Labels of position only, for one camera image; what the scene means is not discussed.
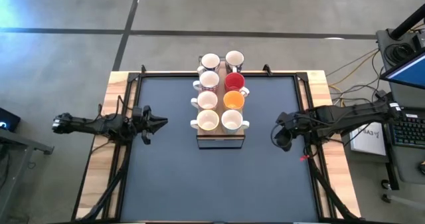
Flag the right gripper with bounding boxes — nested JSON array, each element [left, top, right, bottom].
[[274, 112, 308, 153]]

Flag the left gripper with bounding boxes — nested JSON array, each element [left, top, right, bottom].
[[131, 104, 169, 146]]

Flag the yellow mug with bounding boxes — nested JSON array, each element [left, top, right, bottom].
[[189, 109, 220, 132]]

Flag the pink white mug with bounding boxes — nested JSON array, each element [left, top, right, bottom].
[[190, 90, 219, 111]]

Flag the green leaf patterned mug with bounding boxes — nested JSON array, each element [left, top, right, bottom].
[[220, 109, 250, 135]]

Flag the orange mug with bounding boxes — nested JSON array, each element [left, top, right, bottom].
[[222, 90, 246, 111]]

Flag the red white patterned mug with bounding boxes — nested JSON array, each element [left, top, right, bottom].
[[192, 70, 220, 92]]

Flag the blue and white mug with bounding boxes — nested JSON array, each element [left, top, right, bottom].
[[197, 53, 222, 74]]

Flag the wooden mug rack tray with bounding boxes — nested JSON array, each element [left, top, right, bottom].
[[195, 61, 246, 150]]

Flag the blue-grey table mat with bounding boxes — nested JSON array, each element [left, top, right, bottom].
[[119, 74, 319, 223]]

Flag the white booklet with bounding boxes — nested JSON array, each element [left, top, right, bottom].
[[349, 121, 388, 157]]

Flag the grey computer cart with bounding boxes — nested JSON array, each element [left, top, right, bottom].
[[375, 27, 425, 185]]

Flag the black keyboard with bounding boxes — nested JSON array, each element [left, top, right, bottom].
[[386, 112, 425, 149]]

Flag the grey metal bench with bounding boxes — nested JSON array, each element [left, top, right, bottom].
[[0, 127, 54, 218]]

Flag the computer monitor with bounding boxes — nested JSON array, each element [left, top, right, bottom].
[[380, 47, 425, 90]]

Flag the black box with light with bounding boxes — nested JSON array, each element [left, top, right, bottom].
[[0, 107, 21, 134]]

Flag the black pole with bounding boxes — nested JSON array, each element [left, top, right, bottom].
[[388, 11, 425, 41]]

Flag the black table frame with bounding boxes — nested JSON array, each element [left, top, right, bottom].
[[71, 63, 363, 224]]

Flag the coiled black cable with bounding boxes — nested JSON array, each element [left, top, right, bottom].
[[383, 41, 416, 64]]

